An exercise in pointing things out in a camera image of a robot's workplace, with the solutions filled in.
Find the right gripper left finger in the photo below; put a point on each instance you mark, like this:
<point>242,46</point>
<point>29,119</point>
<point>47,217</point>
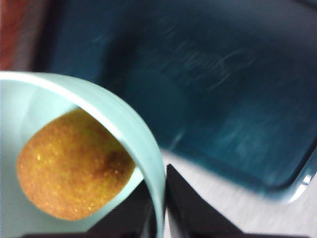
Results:
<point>133,218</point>

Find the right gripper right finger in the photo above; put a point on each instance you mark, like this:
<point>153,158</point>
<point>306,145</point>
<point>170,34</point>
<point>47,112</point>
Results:
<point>188,213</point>

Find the yellow-brown round fruit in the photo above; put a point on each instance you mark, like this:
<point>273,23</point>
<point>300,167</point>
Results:
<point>74,168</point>

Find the teal ribbed bowl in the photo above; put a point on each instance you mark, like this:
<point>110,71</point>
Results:
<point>24,111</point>

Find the dark green rectangular tray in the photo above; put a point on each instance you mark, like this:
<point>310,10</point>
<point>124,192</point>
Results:
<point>223,99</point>

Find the brown wicker basket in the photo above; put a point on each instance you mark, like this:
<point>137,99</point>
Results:
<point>10,37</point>

